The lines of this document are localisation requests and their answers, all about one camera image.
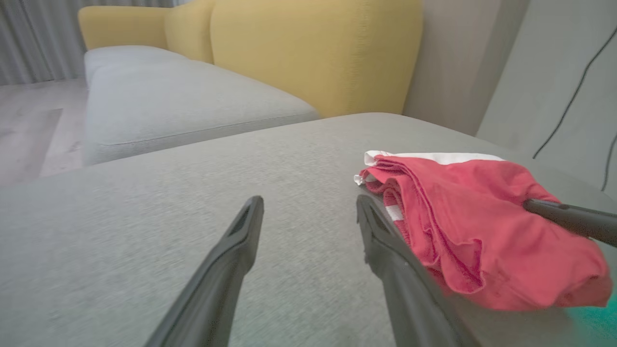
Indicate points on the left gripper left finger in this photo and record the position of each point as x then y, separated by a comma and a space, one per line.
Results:
217, 289

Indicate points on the yellow sofa armrest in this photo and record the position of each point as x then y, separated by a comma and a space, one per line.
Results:
120, 26

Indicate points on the grey sofa seat cushion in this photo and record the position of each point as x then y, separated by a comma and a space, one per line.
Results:
120, 53
193, 106

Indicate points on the wide yellow sofa back cushion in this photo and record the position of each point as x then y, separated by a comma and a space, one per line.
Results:
313, 48

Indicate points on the large grey sofa cushion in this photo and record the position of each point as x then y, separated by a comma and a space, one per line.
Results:
144, 231

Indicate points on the grey curtain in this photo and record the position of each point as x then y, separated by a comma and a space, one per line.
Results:
33, 38

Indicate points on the narrow yellow sofa back cushion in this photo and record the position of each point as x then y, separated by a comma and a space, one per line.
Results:
190, 29

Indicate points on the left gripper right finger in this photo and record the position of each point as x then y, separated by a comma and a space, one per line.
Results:
409, 299

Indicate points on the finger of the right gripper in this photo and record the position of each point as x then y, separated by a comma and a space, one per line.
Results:
578, 221

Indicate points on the red garment with white trim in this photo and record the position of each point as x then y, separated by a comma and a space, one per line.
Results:
472, 226

